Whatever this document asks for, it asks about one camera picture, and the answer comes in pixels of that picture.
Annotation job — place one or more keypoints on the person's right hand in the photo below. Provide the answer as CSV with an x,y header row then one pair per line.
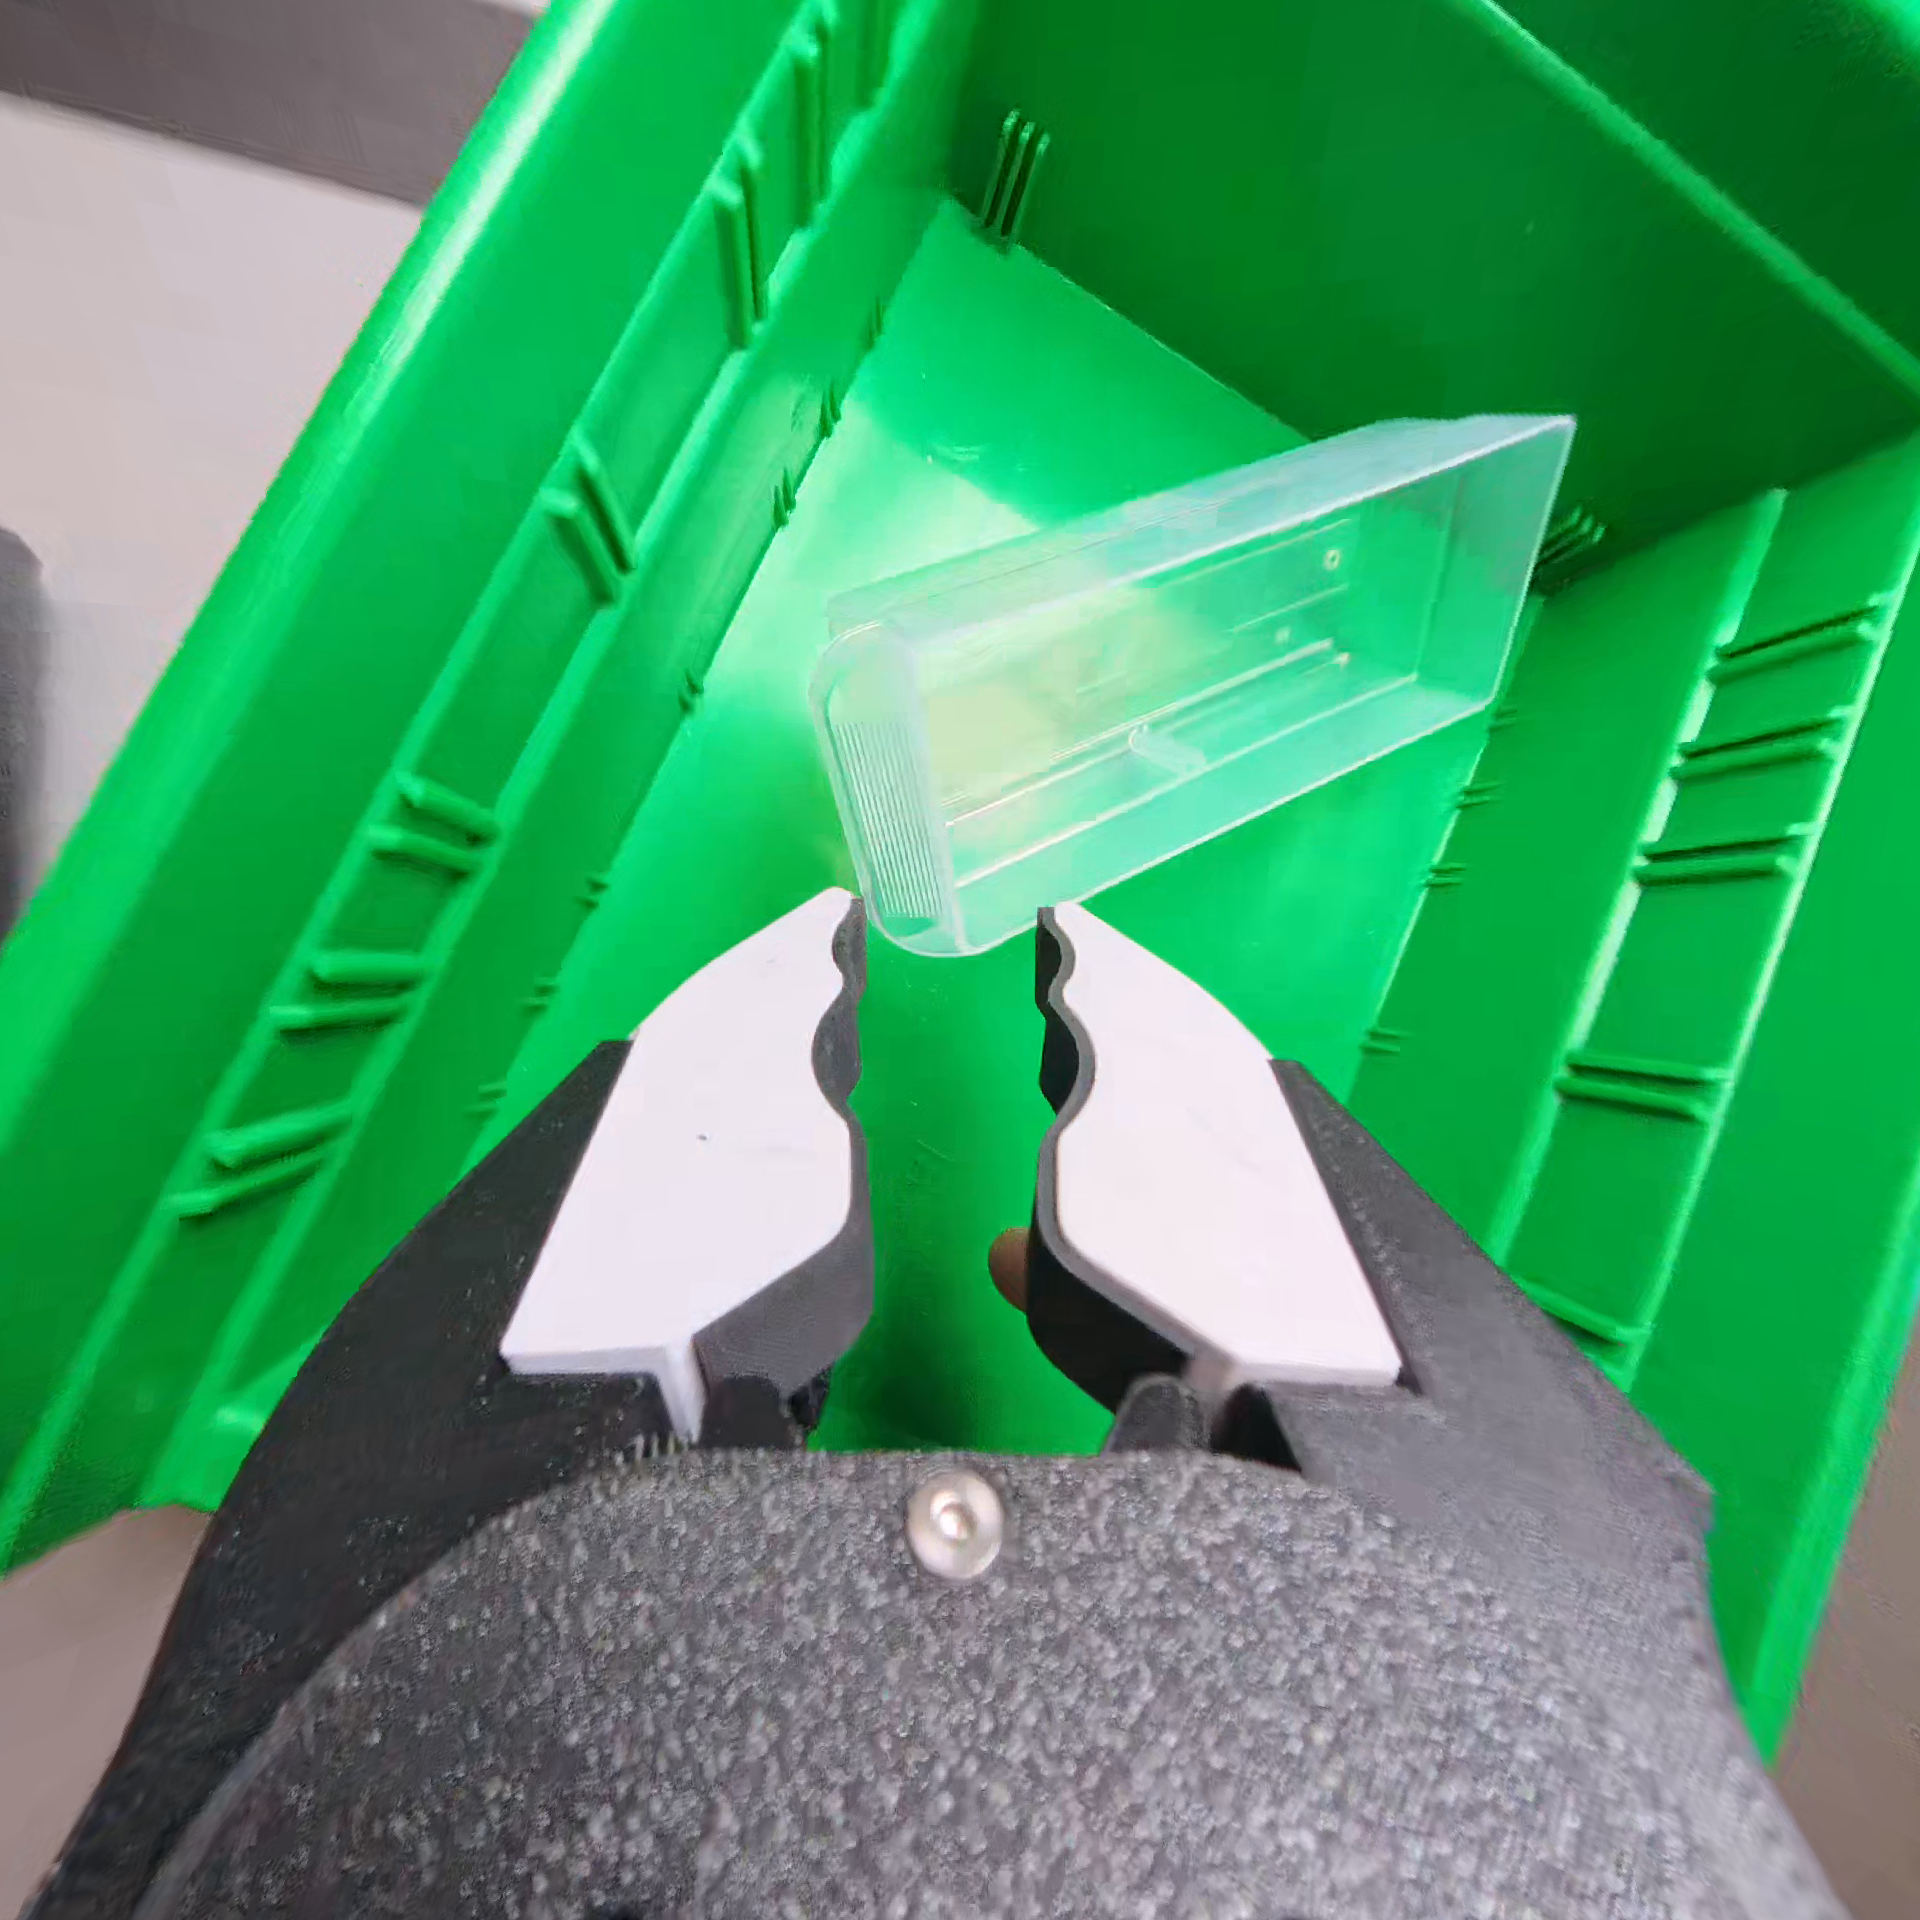
x,y
1008,1266

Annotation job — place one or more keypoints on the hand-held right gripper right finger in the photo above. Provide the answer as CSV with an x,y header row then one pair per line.
x,y
1200,1202

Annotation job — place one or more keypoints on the clear plastic drawer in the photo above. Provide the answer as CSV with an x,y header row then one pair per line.
x,y
1200,646

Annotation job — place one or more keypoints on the green plastic storage bin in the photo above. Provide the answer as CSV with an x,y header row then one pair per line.
x,y
450,601

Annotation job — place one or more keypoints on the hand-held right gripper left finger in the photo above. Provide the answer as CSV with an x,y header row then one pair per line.
x,y
707,1168

